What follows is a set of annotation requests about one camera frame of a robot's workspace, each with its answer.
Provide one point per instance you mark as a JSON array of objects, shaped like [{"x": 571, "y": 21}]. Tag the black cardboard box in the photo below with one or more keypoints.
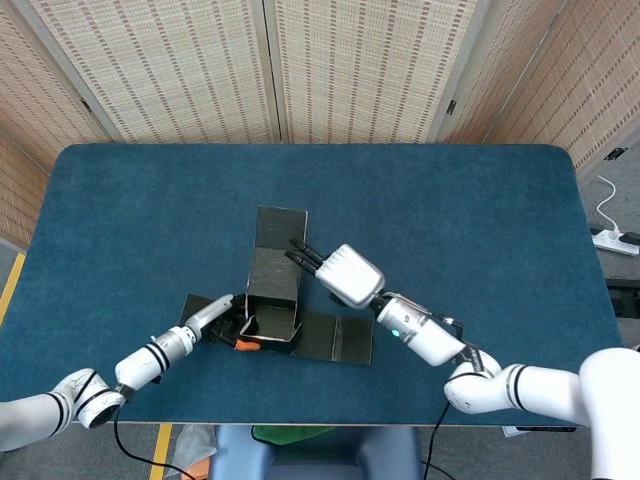
[{"x": 275, "y": 275}]

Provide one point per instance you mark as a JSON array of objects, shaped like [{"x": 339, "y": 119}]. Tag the black screen hinge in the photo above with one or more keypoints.
[
  {"x": 86, "y": 105},
  {"x": 451, "y": 106},
  {"x": 615, "y": 153}
]

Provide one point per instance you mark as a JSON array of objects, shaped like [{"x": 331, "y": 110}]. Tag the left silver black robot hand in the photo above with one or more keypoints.
[{"x": 210, "y": 317}]

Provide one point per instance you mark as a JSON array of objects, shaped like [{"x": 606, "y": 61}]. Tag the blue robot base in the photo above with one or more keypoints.
[{"x": 320, "y": 460}]

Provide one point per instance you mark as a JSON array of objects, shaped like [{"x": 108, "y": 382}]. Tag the black table control panel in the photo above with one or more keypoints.
[{"x": 545, "y": 428}]

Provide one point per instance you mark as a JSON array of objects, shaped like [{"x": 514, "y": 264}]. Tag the black plug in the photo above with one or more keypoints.
[{"x": 631, "y": 240}]

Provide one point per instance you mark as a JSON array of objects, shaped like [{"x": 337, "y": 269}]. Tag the clear plastic bag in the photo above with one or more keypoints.
[{"x": 192, "y": 445}]

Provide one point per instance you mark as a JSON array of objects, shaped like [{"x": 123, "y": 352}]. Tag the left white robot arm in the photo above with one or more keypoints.
[{"x": 145, "y": 362}]

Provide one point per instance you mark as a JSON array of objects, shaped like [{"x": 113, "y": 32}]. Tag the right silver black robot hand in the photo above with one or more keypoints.
[{"x": 350, "y": 275}]

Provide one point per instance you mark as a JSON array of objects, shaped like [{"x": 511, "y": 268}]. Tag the white power strip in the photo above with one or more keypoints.
[{"x": 610, "y": 243}]

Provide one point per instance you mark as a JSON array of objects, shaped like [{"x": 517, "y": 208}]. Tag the orange object on floor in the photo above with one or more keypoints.
[{"x": 197, "y": 472}]

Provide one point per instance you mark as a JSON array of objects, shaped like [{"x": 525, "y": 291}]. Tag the blue felt table cover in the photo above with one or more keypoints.
[{"x": 150, "y": 225}]

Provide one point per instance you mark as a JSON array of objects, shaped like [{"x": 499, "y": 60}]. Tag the black equipment box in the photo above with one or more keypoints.
[{"x": 625, "y": 297}]

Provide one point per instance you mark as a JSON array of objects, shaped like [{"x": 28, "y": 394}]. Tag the woven folding screen panel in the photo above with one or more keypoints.
[
  {"x": 30, "y": 100},
  {"x": 360, "y": 65},
  {"x": 150, "y": 65},
  {"x": 595, "y": 75},
  {"x": 505, "y": 60}
]

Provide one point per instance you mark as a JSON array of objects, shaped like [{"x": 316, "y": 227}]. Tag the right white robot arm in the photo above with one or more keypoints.
[{"x": 430, "y": 340}]

